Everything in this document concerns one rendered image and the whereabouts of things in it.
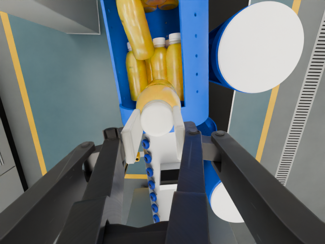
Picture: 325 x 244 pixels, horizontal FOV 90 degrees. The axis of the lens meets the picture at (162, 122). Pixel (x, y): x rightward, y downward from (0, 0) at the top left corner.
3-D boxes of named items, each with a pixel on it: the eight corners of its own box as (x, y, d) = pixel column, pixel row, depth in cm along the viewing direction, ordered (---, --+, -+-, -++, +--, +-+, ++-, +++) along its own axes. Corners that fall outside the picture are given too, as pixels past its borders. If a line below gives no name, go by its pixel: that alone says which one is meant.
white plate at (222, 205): (252, 229, 80) (250, 226, 81) (285, 186, 71) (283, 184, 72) (200, 213, 77) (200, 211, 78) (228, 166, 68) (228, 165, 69)
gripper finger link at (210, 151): (187, 145, 11) (231, 143, 11) (181, 121, 16) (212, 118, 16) (188, 164, 12) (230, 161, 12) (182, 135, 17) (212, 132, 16)
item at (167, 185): (160, 167, 81) (159, 190, 67) (159, 160, 80) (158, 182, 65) (180, 166, 81) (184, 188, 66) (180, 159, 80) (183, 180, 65)
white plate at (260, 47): (294, -19, 47) (291, -17, 48) (205, 29, 52) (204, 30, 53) (311, 70, 55) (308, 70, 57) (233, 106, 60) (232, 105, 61)
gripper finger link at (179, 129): (175, 128, 13) (184, 127, 13) (172, 105, 19) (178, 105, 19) (177, 160, 14) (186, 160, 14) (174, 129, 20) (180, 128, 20)
